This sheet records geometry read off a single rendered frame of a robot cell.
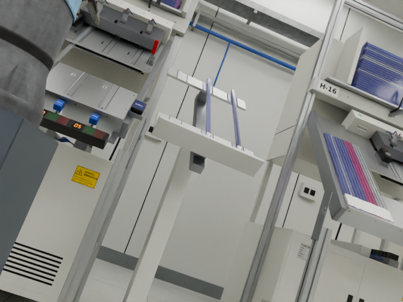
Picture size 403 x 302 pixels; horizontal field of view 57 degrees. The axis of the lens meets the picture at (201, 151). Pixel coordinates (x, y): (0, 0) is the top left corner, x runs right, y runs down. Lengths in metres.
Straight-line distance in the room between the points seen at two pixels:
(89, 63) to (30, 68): 1.39
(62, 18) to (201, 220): 2.72
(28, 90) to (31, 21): 0.09
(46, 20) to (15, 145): 0.18
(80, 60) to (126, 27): 0.39
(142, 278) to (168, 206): 0.25
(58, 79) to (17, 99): 0.80
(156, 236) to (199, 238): 1.92
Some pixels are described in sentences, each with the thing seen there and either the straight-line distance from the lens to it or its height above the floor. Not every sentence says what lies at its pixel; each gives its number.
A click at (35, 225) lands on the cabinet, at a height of 0.30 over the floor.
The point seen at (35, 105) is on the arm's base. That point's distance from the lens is 0.54.
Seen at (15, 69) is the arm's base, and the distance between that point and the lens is 0.53.
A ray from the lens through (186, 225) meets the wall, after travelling 3.16.
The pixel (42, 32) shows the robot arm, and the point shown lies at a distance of 0.56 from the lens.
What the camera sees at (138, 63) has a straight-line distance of 1.54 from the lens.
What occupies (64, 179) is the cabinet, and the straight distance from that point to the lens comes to 1.49.
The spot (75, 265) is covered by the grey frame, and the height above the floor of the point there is 0.27.
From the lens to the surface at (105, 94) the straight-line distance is 1.29.
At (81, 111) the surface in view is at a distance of 1.21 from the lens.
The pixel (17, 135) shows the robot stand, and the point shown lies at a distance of 0.47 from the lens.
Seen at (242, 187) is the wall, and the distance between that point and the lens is 3.26.
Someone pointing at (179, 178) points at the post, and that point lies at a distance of 1.29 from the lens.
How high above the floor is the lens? 0.50
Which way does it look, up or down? 11 degrees up
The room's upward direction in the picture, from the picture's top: 20 degrees clockwise
